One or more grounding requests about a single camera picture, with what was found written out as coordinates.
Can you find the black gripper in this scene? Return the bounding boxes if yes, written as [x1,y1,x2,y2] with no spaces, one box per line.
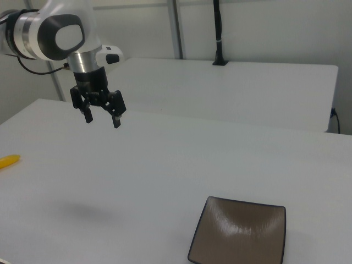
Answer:
[69,67,128,130]

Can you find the yellow banana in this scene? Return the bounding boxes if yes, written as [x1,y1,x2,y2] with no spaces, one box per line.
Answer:
[0,155,21,169]

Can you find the brown square ceramic plate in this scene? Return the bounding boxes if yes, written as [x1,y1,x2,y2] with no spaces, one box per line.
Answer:
[187,195,287,264]

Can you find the white side table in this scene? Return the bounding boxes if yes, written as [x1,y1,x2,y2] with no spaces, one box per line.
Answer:
[108,57,339,134]

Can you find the black pole with base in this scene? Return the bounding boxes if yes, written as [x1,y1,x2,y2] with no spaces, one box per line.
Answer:
[212,0,229,67]

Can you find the grey metal frame post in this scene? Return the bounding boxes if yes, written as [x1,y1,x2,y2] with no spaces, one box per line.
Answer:
[166,0,184,60]
[45,60,65,102]

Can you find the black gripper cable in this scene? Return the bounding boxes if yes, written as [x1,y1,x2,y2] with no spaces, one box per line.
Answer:
[16,54,69,75]

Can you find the black hanging power cable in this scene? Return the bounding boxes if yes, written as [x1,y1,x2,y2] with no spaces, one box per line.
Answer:
[331,107,341,134]

